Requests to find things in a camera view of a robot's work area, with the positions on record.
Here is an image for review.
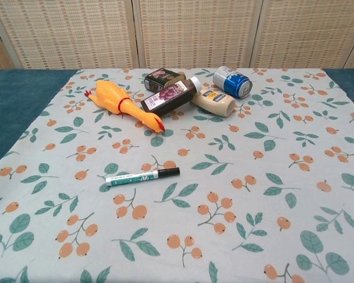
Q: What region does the black marker cap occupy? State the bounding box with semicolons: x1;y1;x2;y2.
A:
157;167;181;179

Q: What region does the green white marker pen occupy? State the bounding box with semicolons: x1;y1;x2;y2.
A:
101;170;160;187

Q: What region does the dark grape juice bottle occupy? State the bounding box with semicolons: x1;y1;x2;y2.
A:
140;75;202;117

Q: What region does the beige squeeze sauce bottle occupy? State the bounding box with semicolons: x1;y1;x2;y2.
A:
190;86;237;119

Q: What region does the floral fruit print tablecloth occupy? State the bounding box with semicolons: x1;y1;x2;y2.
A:
0;67;354;283

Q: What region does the dark rectangular tin box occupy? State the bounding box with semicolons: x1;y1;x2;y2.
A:
144;67;186;92

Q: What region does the yellow rubber chicken toy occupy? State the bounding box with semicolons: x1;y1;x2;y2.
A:
84;80;167;135

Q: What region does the blue silver drink can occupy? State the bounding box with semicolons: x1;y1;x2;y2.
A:
212;65;253;100

